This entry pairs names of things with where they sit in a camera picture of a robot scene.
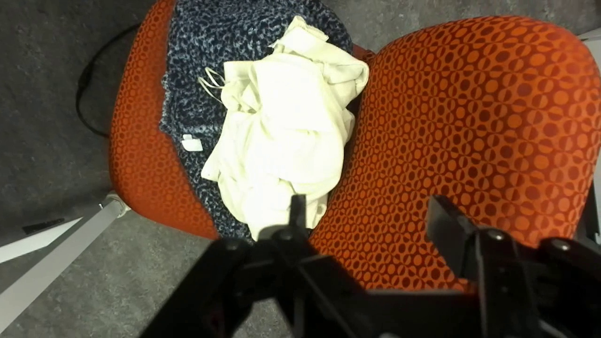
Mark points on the orange patterned office chair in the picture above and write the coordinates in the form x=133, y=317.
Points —
x=488, y=124

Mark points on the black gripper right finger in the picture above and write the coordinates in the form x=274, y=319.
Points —
x=537, y=287

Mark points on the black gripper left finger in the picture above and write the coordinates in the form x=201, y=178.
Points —
x=263, y=287

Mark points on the light yellow cloth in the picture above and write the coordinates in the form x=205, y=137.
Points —
x=282, y=124

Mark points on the blue speckled cloth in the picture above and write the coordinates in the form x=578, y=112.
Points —
x=206, y=37

